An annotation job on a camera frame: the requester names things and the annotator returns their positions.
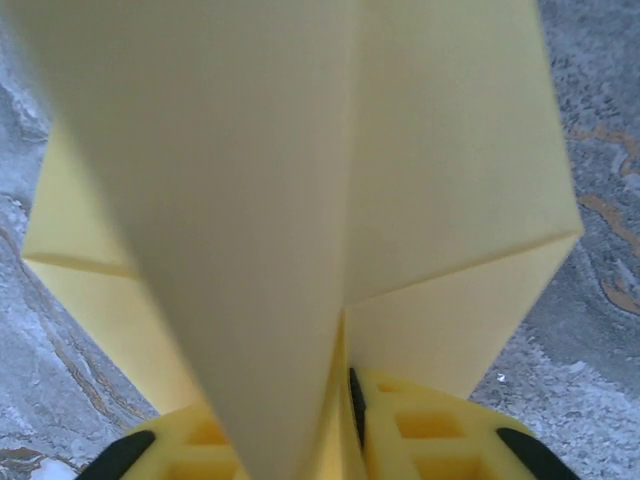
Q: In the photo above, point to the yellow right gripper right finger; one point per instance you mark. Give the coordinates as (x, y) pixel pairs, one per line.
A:
(450, 440)

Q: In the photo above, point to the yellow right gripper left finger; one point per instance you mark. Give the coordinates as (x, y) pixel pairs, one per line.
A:
(170, 450)

